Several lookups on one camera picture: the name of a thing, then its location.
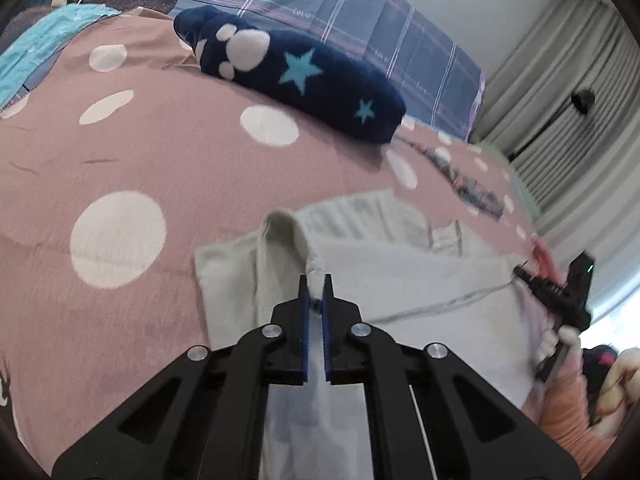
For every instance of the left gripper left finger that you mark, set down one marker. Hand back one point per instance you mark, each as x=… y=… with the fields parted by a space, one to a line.
x=203 y=415

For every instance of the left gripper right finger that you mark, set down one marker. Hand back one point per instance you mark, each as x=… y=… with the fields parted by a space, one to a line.
x=430 y=416

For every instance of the light grey t-shirt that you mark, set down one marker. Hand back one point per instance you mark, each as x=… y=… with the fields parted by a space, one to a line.
x=418 y=283

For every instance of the right forearm pink sleeve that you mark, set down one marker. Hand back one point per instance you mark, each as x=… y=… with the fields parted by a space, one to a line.
x=564 y=417

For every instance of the person's right hand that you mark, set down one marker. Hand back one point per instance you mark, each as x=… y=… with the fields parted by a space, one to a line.
x=557 y=345

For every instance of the floral patterned folded cloth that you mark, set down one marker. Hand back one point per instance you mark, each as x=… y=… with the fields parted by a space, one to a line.
x=469 y=190

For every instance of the grey pleated curtain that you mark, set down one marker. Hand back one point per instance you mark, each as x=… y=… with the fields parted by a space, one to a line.
x=566 y=106

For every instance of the blue plaid pillow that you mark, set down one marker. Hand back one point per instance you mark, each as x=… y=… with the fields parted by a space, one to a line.
x=441 y=85

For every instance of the pink polka dot bedspread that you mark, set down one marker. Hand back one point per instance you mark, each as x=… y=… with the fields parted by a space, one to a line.
x=120 y=163

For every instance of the navy star fleece garment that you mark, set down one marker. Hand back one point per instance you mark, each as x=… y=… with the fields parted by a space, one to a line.
x=350 y=96

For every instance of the turquoise patterned blanket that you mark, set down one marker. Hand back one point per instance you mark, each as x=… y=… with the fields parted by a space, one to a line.
x=42 y=40

